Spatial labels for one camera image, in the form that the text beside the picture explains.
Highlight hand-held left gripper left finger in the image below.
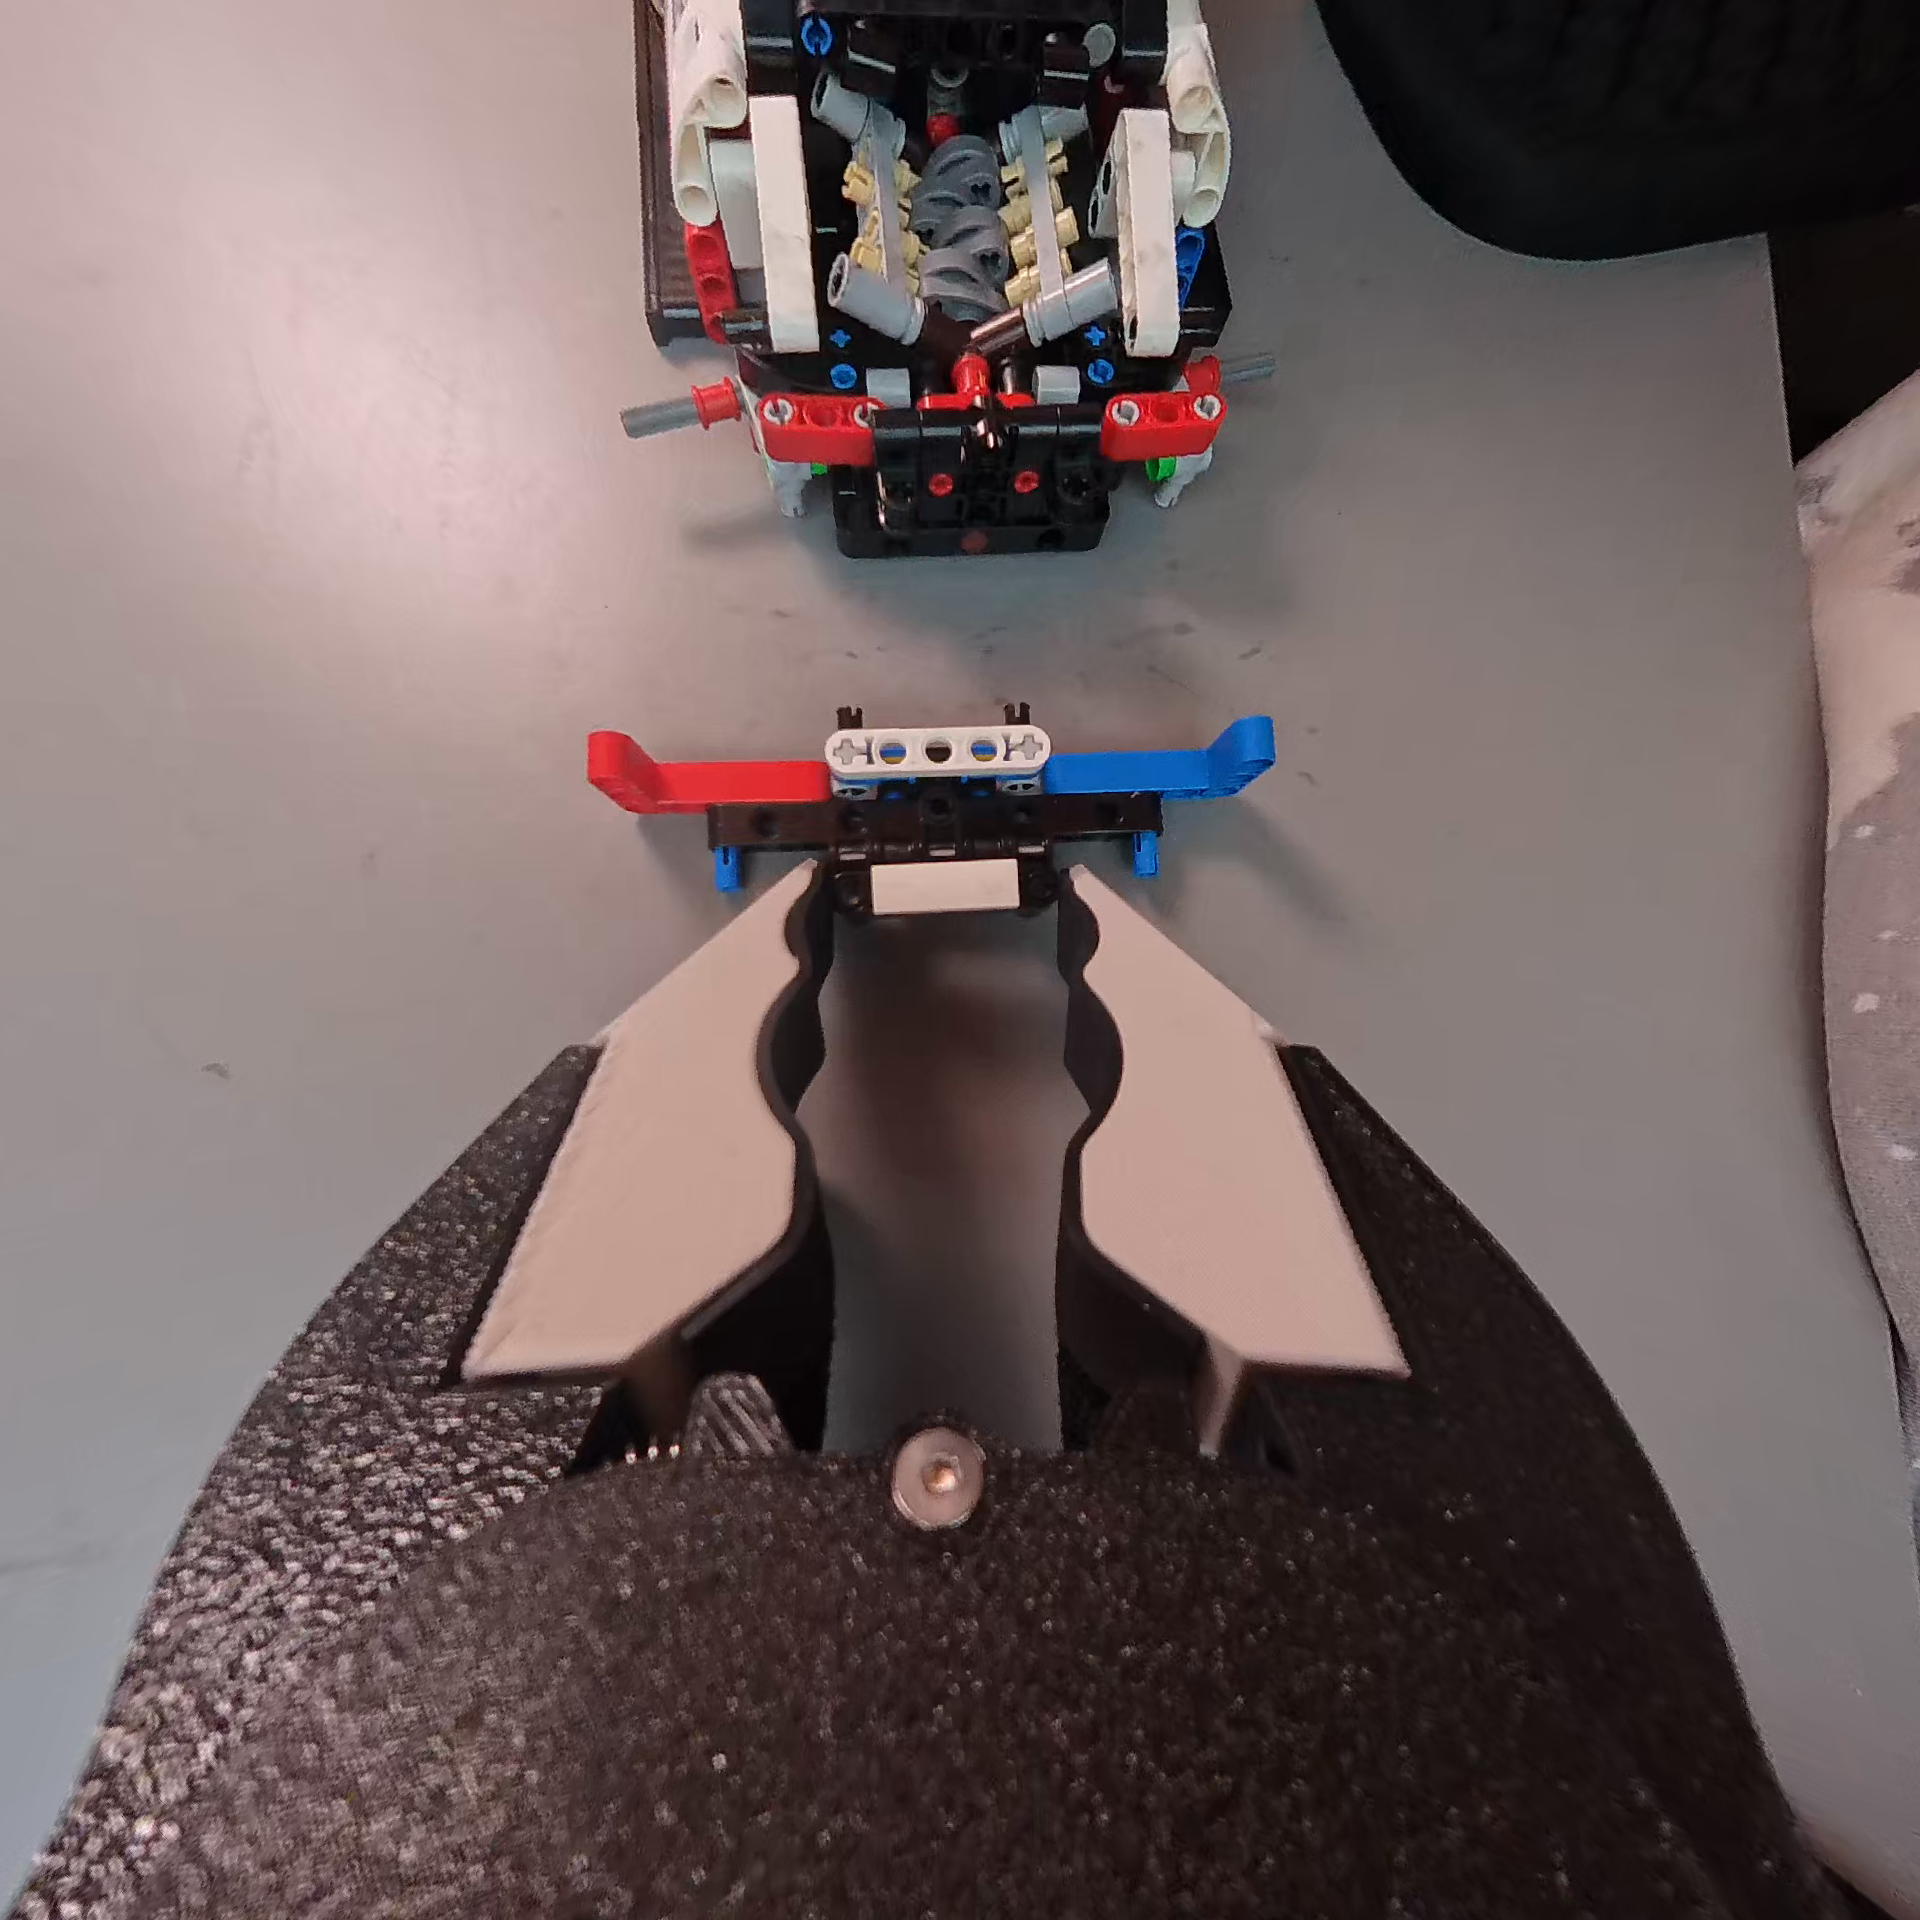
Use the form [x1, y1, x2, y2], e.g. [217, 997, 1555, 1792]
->
[463, 860, 835, 1472]

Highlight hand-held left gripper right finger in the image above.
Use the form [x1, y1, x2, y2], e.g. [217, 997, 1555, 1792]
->
[1054, 866, 1414, 1472]

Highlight red and blue brick wing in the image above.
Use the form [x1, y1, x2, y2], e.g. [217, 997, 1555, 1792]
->
[585, 714, 1278, 896]

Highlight small white-topped brick block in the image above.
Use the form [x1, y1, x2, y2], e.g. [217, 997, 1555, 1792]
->
[825, 698, 1062, 920]

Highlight toy brick race car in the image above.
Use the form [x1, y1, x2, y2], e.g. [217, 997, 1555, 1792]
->
[622, 0, 1278, 565]

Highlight grey desk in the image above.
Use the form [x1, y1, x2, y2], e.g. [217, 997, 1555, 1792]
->
[0, 0, 1878, 1876]

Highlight person's grey patterned clothing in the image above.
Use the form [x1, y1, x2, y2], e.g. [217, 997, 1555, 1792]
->
[1793, 404, 1920, 1893]

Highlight black mesh chair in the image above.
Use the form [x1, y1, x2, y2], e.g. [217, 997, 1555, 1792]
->
[1313, 0, 1920, 248]

